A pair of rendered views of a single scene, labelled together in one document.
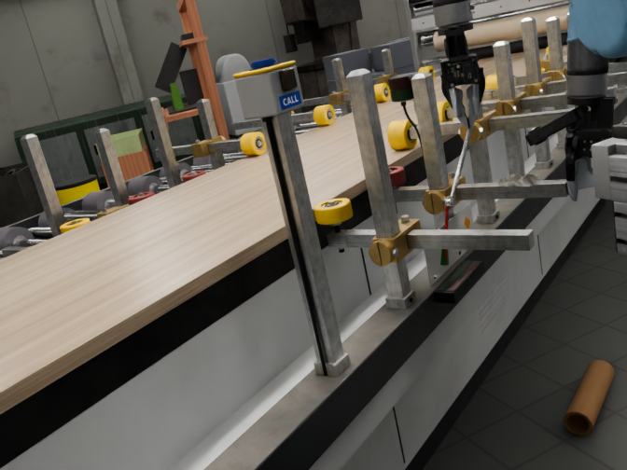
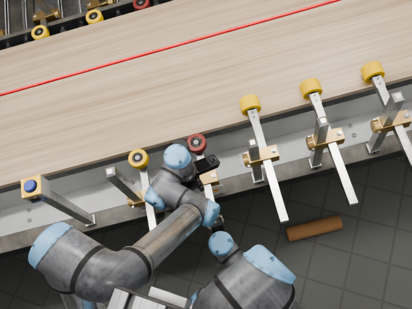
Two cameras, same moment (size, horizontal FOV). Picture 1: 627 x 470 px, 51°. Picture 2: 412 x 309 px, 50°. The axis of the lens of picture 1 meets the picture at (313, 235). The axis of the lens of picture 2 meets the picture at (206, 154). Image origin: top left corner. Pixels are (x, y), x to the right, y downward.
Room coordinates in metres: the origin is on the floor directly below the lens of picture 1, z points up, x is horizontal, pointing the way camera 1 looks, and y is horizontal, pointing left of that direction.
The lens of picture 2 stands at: (1.18, -0.89, 2.52)
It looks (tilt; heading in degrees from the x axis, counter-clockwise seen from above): 66 degrees down; 61
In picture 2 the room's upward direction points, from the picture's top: 23 degrees counter-clockwise
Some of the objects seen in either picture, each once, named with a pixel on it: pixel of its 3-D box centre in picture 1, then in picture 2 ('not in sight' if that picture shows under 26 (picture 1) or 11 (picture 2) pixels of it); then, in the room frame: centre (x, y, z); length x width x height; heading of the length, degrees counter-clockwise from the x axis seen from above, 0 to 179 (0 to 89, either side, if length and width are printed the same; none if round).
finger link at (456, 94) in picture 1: (458, 108); not in sight; (1.37, -0.36, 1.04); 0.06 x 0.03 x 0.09; 162
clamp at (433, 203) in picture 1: (443, 195); (202, 180); (1.44, -0.31, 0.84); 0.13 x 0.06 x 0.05; 142
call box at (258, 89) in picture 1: (270, 92); (36, 189); (1.02, 0.02, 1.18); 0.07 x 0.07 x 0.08; 52
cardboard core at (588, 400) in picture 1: (590, 395); (313, 228); (1.72, -0.72, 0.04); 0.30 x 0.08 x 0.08; 142
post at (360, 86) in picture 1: (381, 195); (130, 191); (1.22, -0.14, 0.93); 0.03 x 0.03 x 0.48; 52
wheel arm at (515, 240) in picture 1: (422, 240); (150, 208); (1.22, -0.21, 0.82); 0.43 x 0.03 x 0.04; 52
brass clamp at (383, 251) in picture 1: (396, 241); (144, 197); (1.24, -0.16, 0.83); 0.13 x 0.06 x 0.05; 142
